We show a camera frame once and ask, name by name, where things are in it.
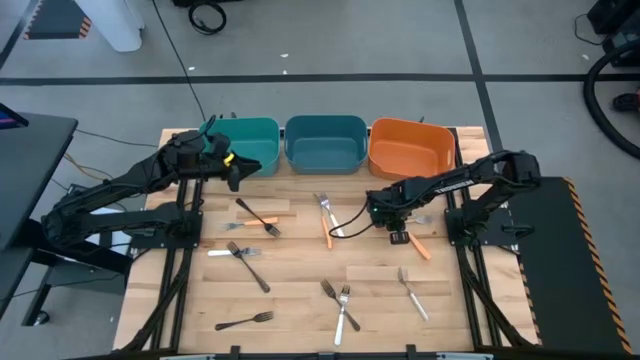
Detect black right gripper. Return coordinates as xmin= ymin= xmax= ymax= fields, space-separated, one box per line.
xmin=382 ymin=188 xmax=419 ymax=246

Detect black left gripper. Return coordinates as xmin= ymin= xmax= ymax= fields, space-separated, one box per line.
xmin=198 ymin=149 xmax=263 ymax=194

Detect teal green plastic bin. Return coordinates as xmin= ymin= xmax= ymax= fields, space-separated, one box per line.
xmin=198 ymin=117 xmax=281 ymax=178

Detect dark blue plastic bin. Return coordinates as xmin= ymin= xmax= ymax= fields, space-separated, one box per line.
xmin=283 ymin=114 xmax=369 ymax=176

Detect orange plastic bin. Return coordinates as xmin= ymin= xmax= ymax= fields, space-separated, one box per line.
xmin=368 ymin=117 xmax=457 ymax=182

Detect white board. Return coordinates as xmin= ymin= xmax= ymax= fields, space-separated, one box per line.
xmin=74 ymin=205 xmax=142 ymax=252

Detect large black hazard-striped platform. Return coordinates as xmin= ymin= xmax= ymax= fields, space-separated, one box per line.
xmin=499 ymin=175 xmax=635 ymax=356

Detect black desk base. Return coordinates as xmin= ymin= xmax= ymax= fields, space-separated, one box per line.
xmin=0 ymin=219 xmax=134 ymax=327

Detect white pillar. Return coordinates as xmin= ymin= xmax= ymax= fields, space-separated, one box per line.
xmin=74 ymin=0 xmax=146 ymax=54

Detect black desk top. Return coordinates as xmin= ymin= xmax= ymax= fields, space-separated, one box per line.
xmin=0 ymin=112 xmax=79 ymax=251

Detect dark computer screen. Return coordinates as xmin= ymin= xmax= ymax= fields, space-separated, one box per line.
xmin=0 ymin=102 xmax=30 ymax=131

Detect small black hazard-striped mat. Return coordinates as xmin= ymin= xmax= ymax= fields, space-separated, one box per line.
xmin=22 ymin=0 xmax=94 ymax=40

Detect black red device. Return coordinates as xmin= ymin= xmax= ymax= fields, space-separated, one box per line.
xmin=612 ymin=88 xmax=640 ymax=114

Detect black floor equipment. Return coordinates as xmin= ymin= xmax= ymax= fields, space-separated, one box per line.
xmin=585 ymin=0 xmax=640 ymax=69

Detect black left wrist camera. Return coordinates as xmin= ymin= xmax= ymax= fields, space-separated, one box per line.
xmin=206 ymin=131 xmax=233 ymax=158

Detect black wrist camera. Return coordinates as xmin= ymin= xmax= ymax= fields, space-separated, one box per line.
xmin=366 ymin=191 xmax=389 ymax=224
xmin=206 ymin=131 xmax=233 ymax=158

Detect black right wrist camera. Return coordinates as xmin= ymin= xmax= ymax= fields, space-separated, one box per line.
xmin=366 ymin=191 xmax=389 ymax=224

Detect black camera cable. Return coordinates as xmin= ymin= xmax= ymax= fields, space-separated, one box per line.
xmin=328 ymin=198 xmax=376 ymax=240

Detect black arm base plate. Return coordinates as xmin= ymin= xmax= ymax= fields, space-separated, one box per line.
xmin=444 ymin=207 xmax=535 ymax=248
xmin=130 ymin=209 xmax=205 ymax=250

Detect black aluminium frame rails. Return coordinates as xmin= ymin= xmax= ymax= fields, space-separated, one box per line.
xmin=447 ymin=127 xmax=539 ymax=350
xmin=119 ymin=128 xmax=206 ymax=351

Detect thin black floor cable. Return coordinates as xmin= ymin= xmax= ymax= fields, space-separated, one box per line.
xmin=74 ymin=128 xmax=159 ymax=149

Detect long black floor cable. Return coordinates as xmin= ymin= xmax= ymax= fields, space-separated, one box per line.
xmin=151 ymin=0 xmax=207 ymax=123

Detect coiled black cable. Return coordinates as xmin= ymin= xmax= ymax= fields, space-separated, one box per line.
xmin=187 ymin=0 xmax=228 ymax=37

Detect long black frame rail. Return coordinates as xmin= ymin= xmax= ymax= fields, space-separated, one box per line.
xmin=64 ymin=344 xmax=640 ymax=360

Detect yellow floor cable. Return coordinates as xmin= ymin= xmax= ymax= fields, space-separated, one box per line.
xmin=62 ymin=152 xmax=117 ymax=182

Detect thick black hose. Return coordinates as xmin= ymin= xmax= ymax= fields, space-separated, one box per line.
xmin=582 ymin=38 xmax=640 ymax=161

